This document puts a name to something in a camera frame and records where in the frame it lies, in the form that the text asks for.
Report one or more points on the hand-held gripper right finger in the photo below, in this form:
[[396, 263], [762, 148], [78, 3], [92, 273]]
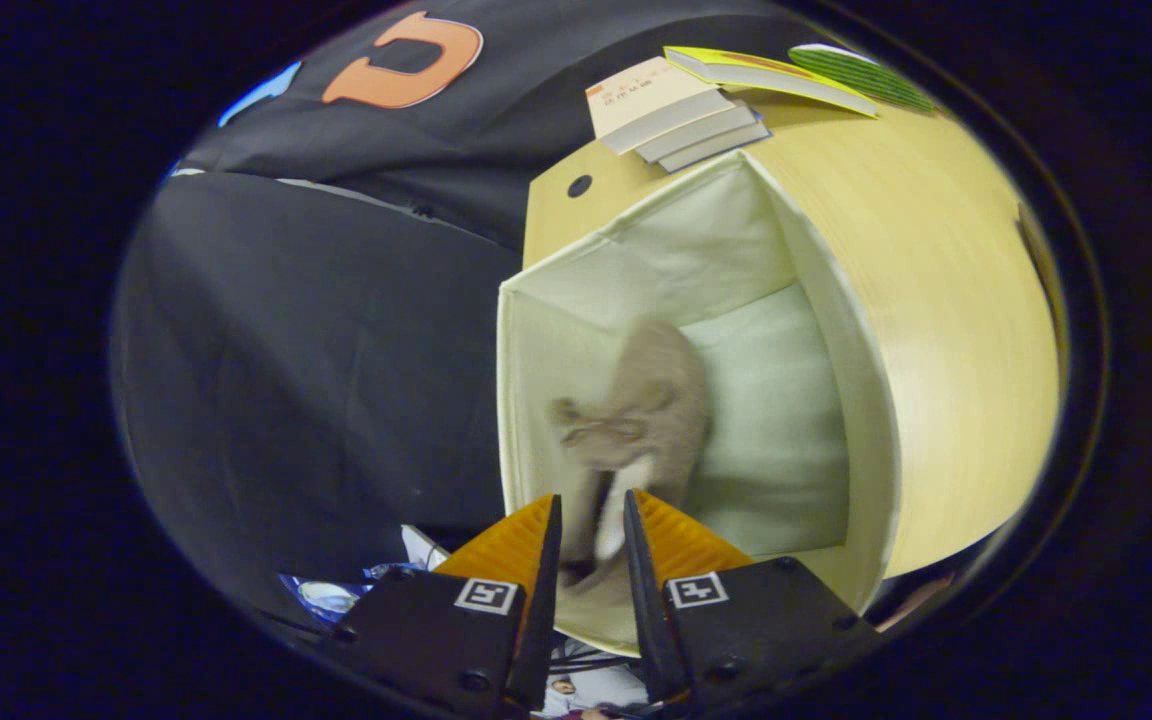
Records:
[[648, 610]]

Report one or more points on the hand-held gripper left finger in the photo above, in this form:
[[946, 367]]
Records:
[[541, 600]]

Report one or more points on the brown fleece shoe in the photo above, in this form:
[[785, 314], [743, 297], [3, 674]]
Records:
[[646, 410]]

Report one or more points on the pale fabric storage box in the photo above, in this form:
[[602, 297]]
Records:
[[766, 420]]

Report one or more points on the white flat panel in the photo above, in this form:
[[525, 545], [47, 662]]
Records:
[[424, 548]]

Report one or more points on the black backdrop cloth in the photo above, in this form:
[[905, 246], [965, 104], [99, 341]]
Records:
[[286, 350]]

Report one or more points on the black round table grommet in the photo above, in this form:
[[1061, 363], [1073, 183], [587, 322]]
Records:
[[579, 186]]

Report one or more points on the blue edged book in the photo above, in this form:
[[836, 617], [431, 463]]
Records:
[[726, 148]]

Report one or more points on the white thin book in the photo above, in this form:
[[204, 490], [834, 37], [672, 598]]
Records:
[[701, 132]]

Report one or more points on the beige cover book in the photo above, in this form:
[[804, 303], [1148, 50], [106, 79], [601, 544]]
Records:
[[646, 95]]

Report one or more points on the yellow book with red label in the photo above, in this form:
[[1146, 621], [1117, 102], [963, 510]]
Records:
[[766, 72]]

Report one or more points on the watermelon slice plush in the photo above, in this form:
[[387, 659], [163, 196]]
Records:
[[861, 75]]

